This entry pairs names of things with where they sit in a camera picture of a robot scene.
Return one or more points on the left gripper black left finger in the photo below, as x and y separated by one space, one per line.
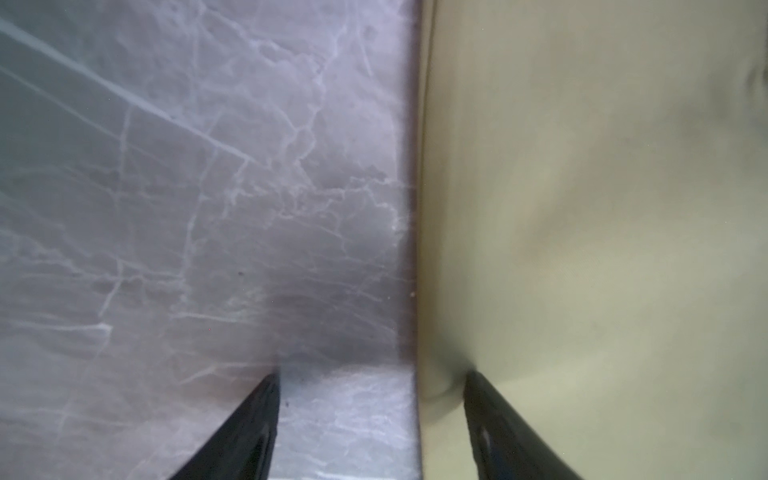
242 448

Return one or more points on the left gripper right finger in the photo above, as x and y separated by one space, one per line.
503 445

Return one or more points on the olive green skirt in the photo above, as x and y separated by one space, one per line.
592 234

